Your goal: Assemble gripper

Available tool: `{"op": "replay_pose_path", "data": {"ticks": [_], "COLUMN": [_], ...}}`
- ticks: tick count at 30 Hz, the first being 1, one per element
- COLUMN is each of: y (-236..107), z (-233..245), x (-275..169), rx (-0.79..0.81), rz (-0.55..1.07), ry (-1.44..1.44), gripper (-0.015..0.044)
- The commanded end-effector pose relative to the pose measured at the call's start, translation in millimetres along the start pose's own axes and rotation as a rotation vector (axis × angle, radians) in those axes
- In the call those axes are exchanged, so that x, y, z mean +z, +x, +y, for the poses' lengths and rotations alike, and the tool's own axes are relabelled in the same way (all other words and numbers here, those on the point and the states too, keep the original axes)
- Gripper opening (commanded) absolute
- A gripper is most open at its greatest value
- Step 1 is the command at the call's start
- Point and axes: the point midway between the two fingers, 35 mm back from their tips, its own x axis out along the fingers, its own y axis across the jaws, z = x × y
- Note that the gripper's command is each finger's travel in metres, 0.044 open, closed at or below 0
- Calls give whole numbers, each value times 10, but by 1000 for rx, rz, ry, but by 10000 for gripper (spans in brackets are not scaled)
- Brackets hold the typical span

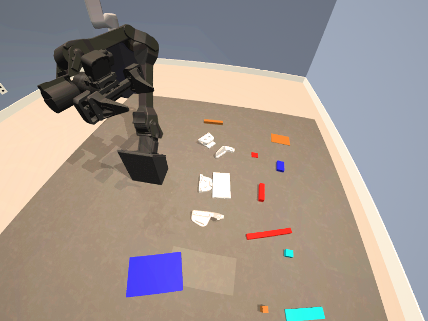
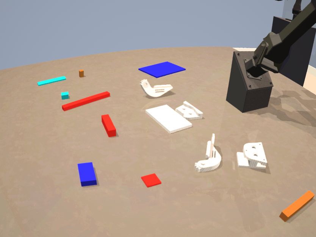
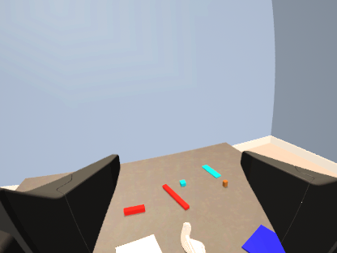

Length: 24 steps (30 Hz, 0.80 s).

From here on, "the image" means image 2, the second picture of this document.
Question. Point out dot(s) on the cyan flat rectangular plate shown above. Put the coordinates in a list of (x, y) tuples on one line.
[(51, 81)]

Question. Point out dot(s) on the blue flat square plate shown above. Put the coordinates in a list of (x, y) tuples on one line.
[(161, 69)]

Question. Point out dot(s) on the small cyan cube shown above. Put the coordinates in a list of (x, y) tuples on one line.
[(64, 95)]

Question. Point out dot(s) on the red rectangular block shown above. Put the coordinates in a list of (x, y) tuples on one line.
[(109, 127)]

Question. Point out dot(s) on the red flat square plate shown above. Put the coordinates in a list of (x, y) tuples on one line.
[(151, 180)]

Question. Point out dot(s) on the blue rectangular block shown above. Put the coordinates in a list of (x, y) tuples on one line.
[(87, 174)]

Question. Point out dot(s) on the long red bar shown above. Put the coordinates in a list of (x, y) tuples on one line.
[(85, 101)]

